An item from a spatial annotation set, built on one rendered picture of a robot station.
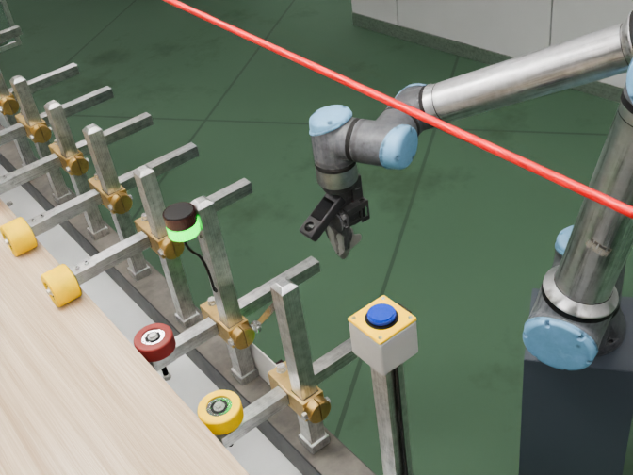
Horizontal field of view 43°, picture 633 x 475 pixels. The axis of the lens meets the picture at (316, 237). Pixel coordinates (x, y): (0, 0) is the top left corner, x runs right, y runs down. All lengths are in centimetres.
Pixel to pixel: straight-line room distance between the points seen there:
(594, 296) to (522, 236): 162
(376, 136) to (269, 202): 197
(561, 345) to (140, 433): 83
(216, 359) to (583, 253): 84
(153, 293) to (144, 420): 63
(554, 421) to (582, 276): 57
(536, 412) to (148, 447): 99
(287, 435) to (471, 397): 107
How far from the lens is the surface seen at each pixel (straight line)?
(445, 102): 167
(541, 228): 329
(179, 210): 150
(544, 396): 203
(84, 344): 172
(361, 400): 266
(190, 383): 196
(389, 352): 114
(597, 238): 155
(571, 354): 171
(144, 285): 214
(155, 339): 167
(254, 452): 179
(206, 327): 172
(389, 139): 161
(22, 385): 169
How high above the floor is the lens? 201
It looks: 37 degrees down
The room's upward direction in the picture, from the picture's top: 9 degrees counter-clockwise
